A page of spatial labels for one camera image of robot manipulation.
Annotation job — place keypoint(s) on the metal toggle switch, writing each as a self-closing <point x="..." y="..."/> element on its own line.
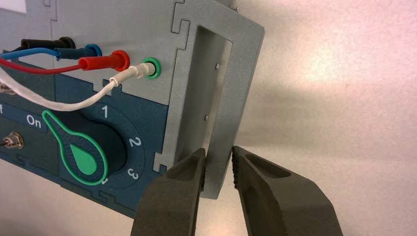
<point x="13" y="140"/>

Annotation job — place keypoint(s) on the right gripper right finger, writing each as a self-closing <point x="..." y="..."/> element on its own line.
<point x="280" y="208"/>

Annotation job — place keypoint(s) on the blue grey control task box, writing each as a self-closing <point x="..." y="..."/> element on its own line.
<point x="146" y="32"/>

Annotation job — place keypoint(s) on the dark rotary knob green pointer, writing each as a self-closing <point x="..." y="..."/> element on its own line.
<point x="81" y="153"/>

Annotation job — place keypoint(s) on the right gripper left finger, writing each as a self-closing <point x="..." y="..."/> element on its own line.
<point x="169" y="202"/>

